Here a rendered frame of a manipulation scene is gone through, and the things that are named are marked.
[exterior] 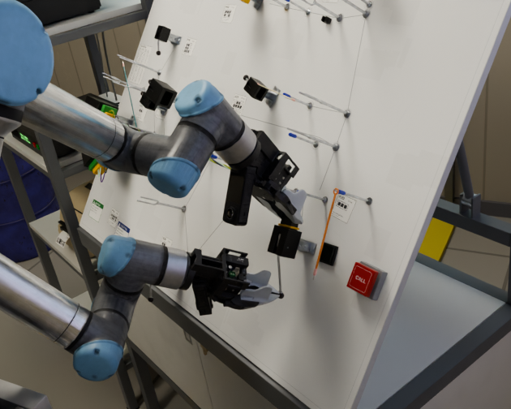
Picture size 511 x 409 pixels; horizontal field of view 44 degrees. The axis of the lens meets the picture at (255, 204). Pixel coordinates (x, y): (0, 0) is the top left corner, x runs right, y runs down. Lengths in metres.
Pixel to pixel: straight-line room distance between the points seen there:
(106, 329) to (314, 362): 0.42
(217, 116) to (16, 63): 0.41
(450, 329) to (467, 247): 1.74
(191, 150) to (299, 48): 0.54
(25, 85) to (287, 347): 0.80
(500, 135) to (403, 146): 2.14
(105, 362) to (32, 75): 0.51
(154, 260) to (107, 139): 0.24
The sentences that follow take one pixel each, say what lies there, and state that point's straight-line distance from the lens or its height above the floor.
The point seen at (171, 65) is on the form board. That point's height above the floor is 1.33.
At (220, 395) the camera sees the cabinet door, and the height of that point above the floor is 0.56.
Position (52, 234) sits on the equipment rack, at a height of 0.66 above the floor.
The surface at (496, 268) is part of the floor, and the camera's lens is 3.15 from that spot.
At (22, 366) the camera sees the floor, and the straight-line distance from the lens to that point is 3.08.
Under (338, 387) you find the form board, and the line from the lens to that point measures 1.25.
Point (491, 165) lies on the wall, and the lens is 3.42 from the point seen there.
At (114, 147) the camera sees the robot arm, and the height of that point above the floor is 1.43.
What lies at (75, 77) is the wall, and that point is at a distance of 4.49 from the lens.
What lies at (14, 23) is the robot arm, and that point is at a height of 1.70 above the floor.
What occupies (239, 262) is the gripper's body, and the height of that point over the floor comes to 1.15.
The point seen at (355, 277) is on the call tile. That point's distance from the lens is 1.19.
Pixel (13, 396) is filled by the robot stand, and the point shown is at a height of 1.12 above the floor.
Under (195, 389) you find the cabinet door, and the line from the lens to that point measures 1.95.
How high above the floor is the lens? 1.82
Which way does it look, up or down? 29 degrees down
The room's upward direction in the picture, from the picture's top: 9 degrees counter-clockwise
